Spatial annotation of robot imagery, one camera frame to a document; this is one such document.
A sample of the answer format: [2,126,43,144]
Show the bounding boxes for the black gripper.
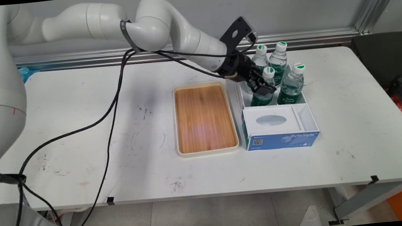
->
[217,50,278,100]

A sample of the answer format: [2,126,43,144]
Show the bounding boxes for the water bottle with green label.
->
[274,62,309,106]
[247,66,279,107]
[267,41,291,87]
[244,44,271,87]

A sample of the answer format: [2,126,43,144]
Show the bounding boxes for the white plastic organizer box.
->
[235,59,322,143]

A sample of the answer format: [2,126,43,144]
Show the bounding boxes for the blue and white tissue box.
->
[241,102,322,152]

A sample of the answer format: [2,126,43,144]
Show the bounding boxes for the bamboo tray with white rim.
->
[171,79,242,159]

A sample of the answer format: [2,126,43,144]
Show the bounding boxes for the black chair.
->
[350,31,402,93]

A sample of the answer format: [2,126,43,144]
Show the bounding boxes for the white table leg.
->
[326,181,402,226]

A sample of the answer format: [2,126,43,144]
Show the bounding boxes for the blue bubble mat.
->
[18,65,41,85]

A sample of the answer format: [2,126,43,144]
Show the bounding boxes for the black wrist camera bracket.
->
[217,15,259,56]

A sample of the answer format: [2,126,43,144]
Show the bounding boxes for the horizontal aluminium frame rail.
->
[12,25,363,75]

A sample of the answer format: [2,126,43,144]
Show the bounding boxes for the black cable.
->
[0,40,249,226]
[50,37,274,226]

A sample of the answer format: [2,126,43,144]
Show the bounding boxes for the black velcro cable strap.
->
[119,18,142,55]
[0,165,28,186]

